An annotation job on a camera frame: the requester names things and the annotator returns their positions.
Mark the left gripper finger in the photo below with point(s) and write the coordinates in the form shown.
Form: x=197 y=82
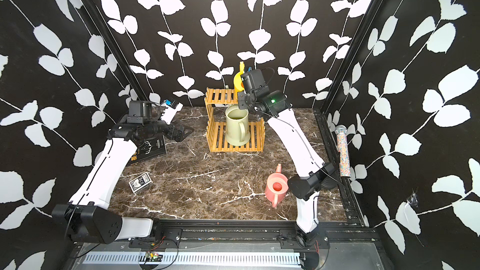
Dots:
x=179 y=128
x=179 y=135

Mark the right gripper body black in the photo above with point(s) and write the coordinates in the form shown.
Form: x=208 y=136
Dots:
x=245 y=102

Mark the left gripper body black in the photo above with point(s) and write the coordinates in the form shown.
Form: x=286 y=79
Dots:
x=159 y=128

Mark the yellow watering can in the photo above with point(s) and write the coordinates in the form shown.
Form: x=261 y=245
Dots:
x=238 y=82

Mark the green watering can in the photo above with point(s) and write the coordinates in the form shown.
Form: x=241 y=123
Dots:
x=237 y=125

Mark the wooden slatted shelf rack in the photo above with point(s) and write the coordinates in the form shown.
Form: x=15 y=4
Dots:
x=216 y=130

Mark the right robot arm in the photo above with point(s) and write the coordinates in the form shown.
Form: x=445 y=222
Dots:
x=312 y=173

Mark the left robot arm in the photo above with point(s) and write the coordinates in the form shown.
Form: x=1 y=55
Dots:
x=86 y=217

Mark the pink watering can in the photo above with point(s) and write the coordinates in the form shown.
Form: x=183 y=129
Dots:
x=276 y=187

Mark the playing card box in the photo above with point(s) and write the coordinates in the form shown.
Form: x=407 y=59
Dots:
x=140 y=183

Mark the sprinkle filled clear tube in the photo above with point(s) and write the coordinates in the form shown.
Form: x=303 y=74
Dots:
x=342 y=147

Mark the small circuit board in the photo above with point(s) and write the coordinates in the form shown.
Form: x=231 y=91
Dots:
x=152 y=257

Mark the white perforated strip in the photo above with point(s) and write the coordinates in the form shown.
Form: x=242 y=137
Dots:
x=263 y=259

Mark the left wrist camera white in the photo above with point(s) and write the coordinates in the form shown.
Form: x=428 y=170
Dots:
x=171 y=107

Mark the black front rail frame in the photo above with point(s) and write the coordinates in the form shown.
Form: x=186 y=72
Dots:
x=339 y=245

